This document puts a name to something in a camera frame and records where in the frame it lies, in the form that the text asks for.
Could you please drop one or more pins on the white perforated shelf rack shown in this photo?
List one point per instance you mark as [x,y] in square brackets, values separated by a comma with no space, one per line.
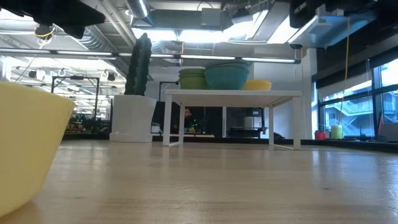
[233,97]

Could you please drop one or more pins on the yellow-green cup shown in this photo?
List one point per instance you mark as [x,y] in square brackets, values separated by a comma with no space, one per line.
[336,132]

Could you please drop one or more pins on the long ceiling light fixture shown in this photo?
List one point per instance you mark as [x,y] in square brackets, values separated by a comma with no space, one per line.
[267,59]

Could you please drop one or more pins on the small white potted plant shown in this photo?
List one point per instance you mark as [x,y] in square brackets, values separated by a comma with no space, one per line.
[155,129]

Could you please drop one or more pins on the yellow plastic bowl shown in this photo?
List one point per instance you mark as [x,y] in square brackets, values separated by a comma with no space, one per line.
[258,85]
[28,140]

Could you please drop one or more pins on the grey ceiling box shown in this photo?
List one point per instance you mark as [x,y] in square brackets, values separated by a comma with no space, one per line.
[211,17]

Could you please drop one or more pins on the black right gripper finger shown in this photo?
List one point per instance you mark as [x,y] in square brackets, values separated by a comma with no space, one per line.
[303,12]

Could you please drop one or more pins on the red container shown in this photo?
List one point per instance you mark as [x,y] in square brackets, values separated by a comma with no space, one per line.
[320,135]

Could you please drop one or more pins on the tall green cactus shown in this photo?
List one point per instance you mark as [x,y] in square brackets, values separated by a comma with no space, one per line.
[140,68]

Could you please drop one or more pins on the person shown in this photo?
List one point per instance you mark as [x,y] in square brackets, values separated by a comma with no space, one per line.
[187,118]

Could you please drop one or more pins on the black low desk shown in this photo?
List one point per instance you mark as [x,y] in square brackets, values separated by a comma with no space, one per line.
[245,132]

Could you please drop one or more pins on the black bent metal tube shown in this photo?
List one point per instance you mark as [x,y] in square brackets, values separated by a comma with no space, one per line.
[160,90]

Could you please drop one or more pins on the grey appliance box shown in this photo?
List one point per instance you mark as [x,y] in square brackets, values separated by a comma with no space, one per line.
[252,122]

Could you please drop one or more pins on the white hexagonal plant pot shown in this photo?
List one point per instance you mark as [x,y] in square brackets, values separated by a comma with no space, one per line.
[132,118]

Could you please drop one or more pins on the silver round air duct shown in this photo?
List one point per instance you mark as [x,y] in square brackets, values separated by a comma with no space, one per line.
[138,7]

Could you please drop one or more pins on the grey laptop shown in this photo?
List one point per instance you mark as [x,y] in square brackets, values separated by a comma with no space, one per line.
[388,132]

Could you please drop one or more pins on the red dotted lime-sided bowl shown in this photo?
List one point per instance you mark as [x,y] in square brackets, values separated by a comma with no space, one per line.
[191,75]
[191,71]
[192,84]

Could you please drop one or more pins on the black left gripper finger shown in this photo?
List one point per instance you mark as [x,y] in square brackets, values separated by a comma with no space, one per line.
[81,15]

